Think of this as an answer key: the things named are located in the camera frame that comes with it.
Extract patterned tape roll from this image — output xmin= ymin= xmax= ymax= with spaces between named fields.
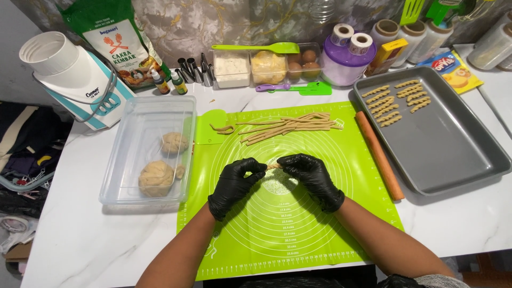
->
xmin=330 ymin=23 xmax=355 ymax=46
xmin=349 ymin=33 xmax=373 ymax=55

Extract long green silicone spatula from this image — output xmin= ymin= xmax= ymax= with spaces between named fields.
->
xmin=211 ymin=42 xmax=300 ymax=54

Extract green slotted turner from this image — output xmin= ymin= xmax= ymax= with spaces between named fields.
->
xmin=400 ymin=0 xmax=426 ymax=26

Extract person's right hand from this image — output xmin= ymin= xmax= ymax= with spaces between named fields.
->
xmin=277 ymin=154 xmax=345 ymax=214

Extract person's left hand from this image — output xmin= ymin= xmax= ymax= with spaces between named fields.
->
xmin=207 ymin=157 xmax=268 ymax=221

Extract clear tub of yellow butter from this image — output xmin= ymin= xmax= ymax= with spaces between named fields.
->
xmin=250 ymin=50 xmax=288 ymax=85

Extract green and white flour bag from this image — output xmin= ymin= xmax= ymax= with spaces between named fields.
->
xmin=60 ymin=0 xmax=171 ymax=89

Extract pile of long dough strips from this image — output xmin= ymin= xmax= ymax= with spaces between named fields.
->
xmin=236 ymin=112 xmax=344 ymax=146

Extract rows of twisted dough sticks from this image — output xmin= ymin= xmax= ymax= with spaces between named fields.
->
xmin=362 ymin=79 xmax=432 ymax=128

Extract green plastic kitchen tool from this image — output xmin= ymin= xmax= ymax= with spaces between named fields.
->
xmin=426 ymin=0 xmax=477 ymax=26

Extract brown food colouring bottle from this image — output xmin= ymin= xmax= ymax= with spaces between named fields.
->
xmin=150 ymin=69 xmax=170 ymax=95

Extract yellow and red carton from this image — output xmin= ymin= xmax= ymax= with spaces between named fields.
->
xmin=365 ymin=38 xmax=409 ymax=77

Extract clear plastic bottle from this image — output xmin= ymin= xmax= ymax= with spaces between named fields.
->
xmin=310 ymin=0 xmax=336 ymax=24

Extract clear tub of white flour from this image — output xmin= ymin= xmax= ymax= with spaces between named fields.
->
xmin=213 ymin=50 xmax=251 ymax=89

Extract green plastic dough scraper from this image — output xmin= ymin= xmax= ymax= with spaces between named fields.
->
xmin=195 ymin=109 xmax=228 ymax=145

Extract purple silicone spatula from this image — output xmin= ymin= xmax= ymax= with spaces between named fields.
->
xmin=255 ymin=83 xmax=291 ymax=92

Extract medium dough ball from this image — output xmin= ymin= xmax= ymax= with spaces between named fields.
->
xmin=162 ymin=132 xmax=189 ymax=154

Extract clear plastic storage box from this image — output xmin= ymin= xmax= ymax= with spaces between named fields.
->
xmin=99 ymin=95 xmax=197 ymax=206

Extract green food colouring bottle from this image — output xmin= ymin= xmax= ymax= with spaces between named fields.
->
xmin=171 ymin=70 xmax=188 ymax=95

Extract group of metal piping nozzles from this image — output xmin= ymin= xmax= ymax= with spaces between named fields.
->
xmin=176 ymin=53 xmax=214 ymax=87

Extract curled dough strip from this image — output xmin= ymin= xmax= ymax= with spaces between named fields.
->
xmin=210 ymin=123 xmax=236 ymax=135

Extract person's grey sleeve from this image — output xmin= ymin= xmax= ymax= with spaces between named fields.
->
xmin=376 ymin=274 xmax=469 ymax=288

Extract green silicone baking mat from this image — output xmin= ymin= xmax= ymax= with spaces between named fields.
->
xmin=177 ymin=101 xmax=405 ymax=281

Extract blue and yellow food packet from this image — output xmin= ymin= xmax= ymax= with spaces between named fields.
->
xmin=417 ymin=51 xmax=484 ymax=95

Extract wooden rolling pin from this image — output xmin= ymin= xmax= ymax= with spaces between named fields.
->
xmin=355 ymin=111 xmax=405 ymax=201

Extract short green silicone spatula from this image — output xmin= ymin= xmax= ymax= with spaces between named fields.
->
xmin=267 ymin=82 xmax=333 ymax=96

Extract large dough ball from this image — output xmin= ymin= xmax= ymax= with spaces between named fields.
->
xmin=138 ymin=160 xmax=176 ymax=198

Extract heap of clothes and bags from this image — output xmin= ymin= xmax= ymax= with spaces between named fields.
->
xmin=0 ymin=101 xmax=73 ymax=257

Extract purple lidded plastic container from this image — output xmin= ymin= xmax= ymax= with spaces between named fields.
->
xmin=321 ymin=34 xmax=377 ymax=87

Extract clear plastic wrap roll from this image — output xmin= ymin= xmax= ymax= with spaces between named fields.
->
xmin=408 ymin=19 xmax=454 ymax=65
xmin=370 ymin=19 xmax=400 ymax=49
xmin=467 ymin=23 xmax=512 ymax=71
xmin=394 ymin=20 xmax=427 ymax=67

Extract clear tub of eggs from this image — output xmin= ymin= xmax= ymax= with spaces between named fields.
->
xmin=286 ymin=42 xmax=323 ymax=83

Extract grey metal baking tray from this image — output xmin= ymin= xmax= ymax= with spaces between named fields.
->
xmin=353 ymin=66 xmax=512 ymax=197

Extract white and blue kitchen appliance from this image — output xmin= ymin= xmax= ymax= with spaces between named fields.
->
xmin=19 ymin=31 xmax=136 ymax=131

